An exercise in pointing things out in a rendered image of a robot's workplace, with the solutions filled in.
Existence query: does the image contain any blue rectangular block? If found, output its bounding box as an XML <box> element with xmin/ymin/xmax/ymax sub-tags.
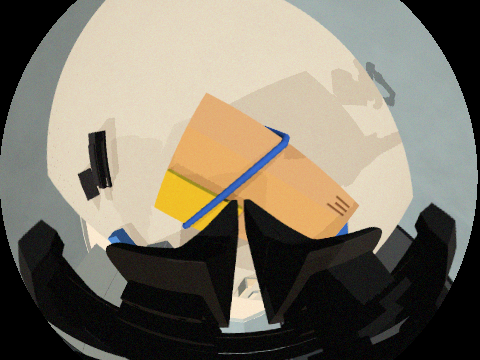
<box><xmin>108</xmin><ymin>228</ymin><xmax>136</xmax><ymax>245</ymax></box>

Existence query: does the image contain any yellow flat block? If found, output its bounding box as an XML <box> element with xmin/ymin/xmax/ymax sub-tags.
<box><xmin>154</xmin><ymin>168</ymin><xmax>230</xmax><ymax>231</ymax></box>

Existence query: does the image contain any brown cardboard box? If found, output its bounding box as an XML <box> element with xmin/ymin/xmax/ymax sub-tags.
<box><xmin>167</xmin><ymin>93</ymin><xmax>359</xmax><ymax>239</ymax></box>

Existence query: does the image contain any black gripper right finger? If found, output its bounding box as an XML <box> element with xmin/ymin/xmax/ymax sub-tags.
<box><xmin>244</xmin><ymin>199</ymin><xmax>382</xmax><ymax>325</ymax></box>

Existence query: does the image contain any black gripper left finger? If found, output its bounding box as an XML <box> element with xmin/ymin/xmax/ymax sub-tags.
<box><xmin>106</xmin><ymin>200</ymin><xmax>239</xmax><ymax>328</ymax></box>

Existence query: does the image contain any blue strap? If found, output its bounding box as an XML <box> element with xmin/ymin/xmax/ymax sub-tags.
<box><xmin>182</xmin><ymin>126</ymin><xmax>290</xmax><ymax>229</ymax></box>

